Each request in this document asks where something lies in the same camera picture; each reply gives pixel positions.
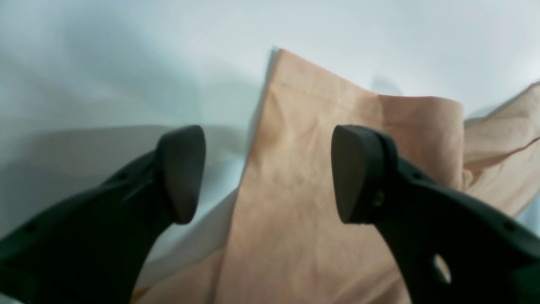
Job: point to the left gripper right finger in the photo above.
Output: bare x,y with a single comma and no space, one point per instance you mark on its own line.
450,248

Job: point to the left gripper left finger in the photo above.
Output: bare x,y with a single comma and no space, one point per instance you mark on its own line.
90,248

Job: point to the peach T-shirt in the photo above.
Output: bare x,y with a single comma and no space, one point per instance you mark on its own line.
287,245

